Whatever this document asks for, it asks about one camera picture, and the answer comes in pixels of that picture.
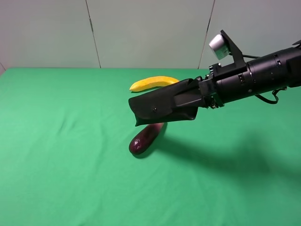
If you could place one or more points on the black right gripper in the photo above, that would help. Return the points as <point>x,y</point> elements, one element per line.
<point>200,92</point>

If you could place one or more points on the black leather glasses case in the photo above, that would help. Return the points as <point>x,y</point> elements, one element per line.
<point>159,105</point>

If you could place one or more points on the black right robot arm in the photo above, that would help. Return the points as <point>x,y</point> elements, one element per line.
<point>272,72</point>

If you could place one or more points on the yellow banana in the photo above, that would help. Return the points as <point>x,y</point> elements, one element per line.
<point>152,82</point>

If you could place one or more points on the purple eggplant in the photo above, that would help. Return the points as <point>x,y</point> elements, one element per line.
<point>144,139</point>

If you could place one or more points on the green tablecloth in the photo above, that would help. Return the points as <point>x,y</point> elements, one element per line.
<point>64,157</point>

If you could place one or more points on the black right camera bracket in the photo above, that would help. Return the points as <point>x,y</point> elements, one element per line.
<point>239,65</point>

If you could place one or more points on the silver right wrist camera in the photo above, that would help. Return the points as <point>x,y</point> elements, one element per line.
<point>219,47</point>

